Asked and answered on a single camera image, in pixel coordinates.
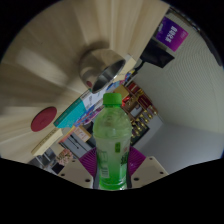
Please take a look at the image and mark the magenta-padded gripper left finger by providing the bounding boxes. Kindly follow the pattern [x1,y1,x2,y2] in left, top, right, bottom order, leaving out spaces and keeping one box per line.
[57,147,99,189]

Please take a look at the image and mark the teal book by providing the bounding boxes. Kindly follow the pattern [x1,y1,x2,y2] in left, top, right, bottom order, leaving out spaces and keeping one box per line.
[53,98,88,129]

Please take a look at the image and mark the purple sign board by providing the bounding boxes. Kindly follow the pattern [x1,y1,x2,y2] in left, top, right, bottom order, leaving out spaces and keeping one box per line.
[154,15,189,53]

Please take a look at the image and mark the green-capped clear drink bottle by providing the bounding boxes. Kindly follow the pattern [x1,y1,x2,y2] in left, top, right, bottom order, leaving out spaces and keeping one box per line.
[92,92,133,191]

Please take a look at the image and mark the white paper booklet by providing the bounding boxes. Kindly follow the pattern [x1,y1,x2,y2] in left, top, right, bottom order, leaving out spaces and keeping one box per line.
[81,88,104,109]

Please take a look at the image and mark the flat round red coaster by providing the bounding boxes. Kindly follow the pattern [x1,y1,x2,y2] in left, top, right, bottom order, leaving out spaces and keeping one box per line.
[30,106,58,133]

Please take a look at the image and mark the large pale yellow notepad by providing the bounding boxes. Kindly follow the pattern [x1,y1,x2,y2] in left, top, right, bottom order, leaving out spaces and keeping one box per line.
[30,128,64,157]

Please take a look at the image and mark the small steel cup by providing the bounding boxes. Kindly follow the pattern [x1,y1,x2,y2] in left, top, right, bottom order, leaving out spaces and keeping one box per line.
[78,48,127,94]

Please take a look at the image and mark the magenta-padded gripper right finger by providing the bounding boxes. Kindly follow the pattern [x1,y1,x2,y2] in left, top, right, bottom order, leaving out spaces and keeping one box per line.
[126,146,169,189]

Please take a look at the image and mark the yellow gift box red ribbon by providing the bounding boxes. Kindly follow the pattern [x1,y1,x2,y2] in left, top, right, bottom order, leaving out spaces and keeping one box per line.
[113,84,131,99]

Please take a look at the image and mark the black office chair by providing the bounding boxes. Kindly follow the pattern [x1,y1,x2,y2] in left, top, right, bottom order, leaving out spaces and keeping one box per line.
[139,38,175,69]

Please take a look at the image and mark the pink flowers in white pot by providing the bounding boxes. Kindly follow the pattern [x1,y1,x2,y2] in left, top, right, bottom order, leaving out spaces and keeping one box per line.
[55,148,74,166]

